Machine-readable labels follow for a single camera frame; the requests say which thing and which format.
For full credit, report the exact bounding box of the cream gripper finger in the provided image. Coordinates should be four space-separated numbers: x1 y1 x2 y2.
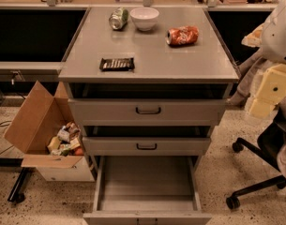
248 64 286 119

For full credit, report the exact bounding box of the dark chocolate rxbar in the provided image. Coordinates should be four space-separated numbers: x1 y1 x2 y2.
99 58 135 71

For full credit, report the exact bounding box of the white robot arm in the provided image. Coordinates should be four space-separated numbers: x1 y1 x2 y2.
248 0 286 119

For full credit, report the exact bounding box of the grey drawer cabinet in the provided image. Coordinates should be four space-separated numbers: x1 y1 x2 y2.
58 6 240 161

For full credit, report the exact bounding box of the bottom grey drawer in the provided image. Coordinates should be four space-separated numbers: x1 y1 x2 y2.
83 156 212 225

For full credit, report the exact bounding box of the grey drawer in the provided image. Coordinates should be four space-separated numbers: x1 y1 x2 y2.
83 126 212 156
68 83 234 127
83 156 212 225

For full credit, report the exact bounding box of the top grey drawer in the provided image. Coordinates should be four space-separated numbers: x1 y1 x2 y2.
68 83 234 127

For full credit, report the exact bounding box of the middle grey drawer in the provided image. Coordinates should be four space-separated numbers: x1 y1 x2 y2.
83 126 212 156

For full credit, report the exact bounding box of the black office chair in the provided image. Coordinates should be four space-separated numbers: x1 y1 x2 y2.
225 110 286 210

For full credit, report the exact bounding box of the crushed orange soda can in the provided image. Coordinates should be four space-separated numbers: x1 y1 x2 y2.
166 25 199 46

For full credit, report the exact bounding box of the white bowl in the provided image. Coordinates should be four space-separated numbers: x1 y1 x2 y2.
130 7 159 31

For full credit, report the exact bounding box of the crushed green soda can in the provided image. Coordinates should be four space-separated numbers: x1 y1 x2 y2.
109 7 128 30

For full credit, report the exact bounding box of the white box under cardboard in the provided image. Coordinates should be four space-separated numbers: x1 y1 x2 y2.
38 157 95 182

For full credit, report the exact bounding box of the snack packets pile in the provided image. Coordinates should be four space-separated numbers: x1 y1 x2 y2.
47 122 83 157

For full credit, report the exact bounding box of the open cardboard box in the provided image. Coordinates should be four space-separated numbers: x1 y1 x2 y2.
4 81 83 169

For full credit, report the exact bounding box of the black table leg base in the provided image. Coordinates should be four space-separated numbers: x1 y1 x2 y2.
0 157 33 203

